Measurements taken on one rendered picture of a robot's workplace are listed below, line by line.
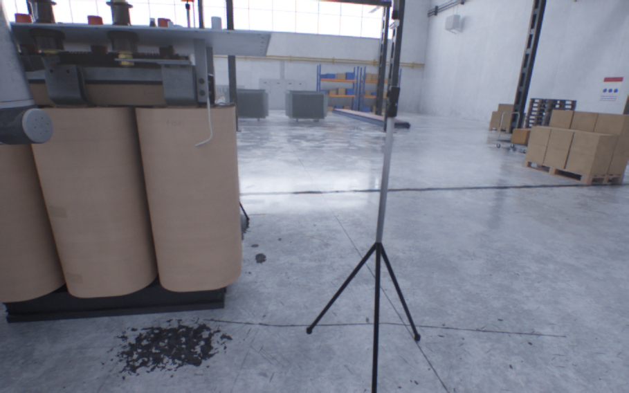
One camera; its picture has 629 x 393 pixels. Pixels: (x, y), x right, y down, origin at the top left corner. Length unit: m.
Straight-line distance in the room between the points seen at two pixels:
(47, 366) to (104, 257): 0.52
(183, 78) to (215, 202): 0.54
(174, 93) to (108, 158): 0.39
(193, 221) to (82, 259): 0.53
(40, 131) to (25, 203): 0.64
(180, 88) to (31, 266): 1.08
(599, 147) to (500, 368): 4.78
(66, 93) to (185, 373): 1.25
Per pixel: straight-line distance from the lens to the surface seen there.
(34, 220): 1.86
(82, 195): 1.63
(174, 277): 1.69
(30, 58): 1.46
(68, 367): 1.84
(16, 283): 1.97
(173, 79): 1.46
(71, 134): 1.58
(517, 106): 13.47
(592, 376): 2.00
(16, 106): 1.25
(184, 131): 1.43
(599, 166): 6.28
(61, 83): 1.61
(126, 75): 1.57
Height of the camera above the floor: 1.15
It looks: 18 degrees down
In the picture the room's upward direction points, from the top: 2 degrees clockwise
